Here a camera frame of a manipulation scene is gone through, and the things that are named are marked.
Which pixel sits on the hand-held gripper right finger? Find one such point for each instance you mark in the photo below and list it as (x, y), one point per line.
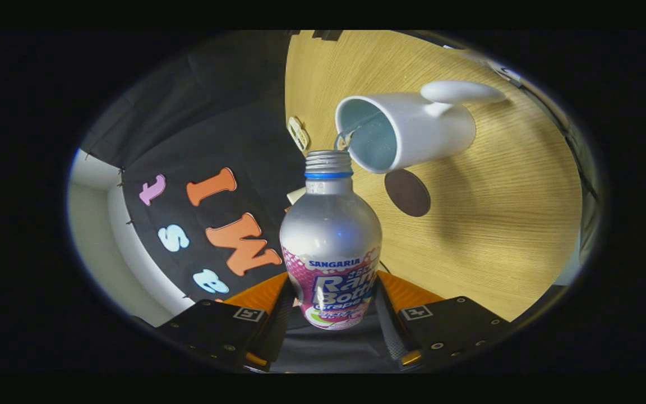
(390, 328)

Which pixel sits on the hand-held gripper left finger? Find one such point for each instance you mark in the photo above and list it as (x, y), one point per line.
(275, 328)

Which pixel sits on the silver juice bottle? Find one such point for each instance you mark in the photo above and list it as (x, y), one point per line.
(328, 235)

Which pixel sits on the brown round coaster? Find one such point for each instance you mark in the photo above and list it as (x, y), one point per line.
(407, 193)

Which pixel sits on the white cup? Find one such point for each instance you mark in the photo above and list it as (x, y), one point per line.
(429, 129)

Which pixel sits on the white toaster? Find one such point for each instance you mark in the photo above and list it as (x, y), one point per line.
(296, 195)

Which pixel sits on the wooden table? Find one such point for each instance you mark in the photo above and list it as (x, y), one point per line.
(497, 224)

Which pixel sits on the white divided tray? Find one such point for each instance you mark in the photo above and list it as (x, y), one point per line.
(299, 133)

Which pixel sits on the black backdrop cloth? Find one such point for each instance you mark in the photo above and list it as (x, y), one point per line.
(216, 112)

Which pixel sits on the black table clamp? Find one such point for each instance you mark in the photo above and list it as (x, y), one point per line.
(327, 35)

